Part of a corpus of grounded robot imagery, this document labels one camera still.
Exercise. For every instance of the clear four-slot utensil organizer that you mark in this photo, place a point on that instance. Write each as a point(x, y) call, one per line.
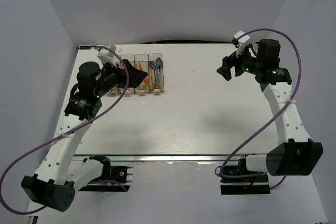
point(146, 74)

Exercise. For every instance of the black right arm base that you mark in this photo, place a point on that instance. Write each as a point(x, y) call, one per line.
point(245, 186)

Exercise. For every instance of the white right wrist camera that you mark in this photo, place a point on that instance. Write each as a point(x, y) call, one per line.
point(240, 41)

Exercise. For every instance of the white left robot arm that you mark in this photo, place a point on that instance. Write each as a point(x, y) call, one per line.
point(52, 185)

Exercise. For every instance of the orange plastic spoon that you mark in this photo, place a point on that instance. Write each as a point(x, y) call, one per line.
point(152, 79)

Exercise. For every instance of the black XDOF label left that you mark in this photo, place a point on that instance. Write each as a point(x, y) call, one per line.
point(87, 47)

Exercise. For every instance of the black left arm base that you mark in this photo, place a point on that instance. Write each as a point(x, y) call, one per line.
point(115, 180)

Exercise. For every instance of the aluminium frame rail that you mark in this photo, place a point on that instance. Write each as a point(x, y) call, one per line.
point(167, 158)

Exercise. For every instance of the gold spoon ornate handle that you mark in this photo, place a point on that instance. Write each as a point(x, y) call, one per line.
point(153, 66)

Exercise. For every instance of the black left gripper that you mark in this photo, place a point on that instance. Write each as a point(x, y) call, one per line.
point(136, 76)

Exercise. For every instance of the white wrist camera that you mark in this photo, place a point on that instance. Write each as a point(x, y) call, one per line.
point(240, 41)
point(105, 54)

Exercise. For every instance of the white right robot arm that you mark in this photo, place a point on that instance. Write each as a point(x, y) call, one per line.
point(296, 153)

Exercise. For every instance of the orange fork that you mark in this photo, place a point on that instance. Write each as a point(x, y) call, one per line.
point(138, 66)
point(145, 82)

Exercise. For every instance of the teal plastic spoon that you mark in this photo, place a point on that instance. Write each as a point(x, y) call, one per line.
point(156, 71)

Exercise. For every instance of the white front panel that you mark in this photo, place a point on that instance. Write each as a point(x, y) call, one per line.
point(190, 193)

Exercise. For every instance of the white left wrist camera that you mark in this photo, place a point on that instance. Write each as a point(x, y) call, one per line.
point(105, 54)

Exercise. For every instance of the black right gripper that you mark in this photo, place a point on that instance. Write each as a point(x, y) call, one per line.
point(230, 61)

